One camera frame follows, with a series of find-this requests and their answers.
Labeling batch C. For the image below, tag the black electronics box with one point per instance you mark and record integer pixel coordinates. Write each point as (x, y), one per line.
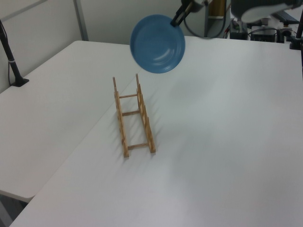
(239, 34)

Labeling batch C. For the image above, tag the black camera stand pole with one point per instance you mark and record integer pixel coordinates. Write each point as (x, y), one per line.
(10, 59)

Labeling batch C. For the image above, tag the wooden plate rack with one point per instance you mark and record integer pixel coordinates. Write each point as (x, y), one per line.
(138, 145)

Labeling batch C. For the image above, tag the grey metal partition post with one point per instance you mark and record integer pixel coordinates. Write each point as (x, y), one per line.
(206, 23)

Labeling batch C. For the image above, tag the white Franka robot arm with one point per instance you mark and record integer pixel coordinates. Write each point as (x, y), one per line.
(255, 9)

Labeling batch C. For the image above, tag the blue round plate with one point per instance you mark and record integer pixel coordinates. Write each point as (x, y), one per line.
(156, 45)

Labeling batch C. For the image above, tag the black clamped camera pole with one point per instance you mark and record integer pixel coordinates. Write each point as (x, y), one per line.
(298, 26)

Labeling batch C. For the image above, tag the black monitor stand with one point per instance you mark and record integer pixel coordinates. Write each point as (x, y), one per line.
(265, 22)

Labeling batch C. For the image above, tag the black keyboard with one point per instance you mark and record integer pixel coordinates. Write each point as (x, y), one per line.
(287, 17)

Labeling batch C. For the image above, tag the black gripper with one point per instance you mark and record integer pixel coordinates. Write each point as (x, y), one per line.
(186, 3)

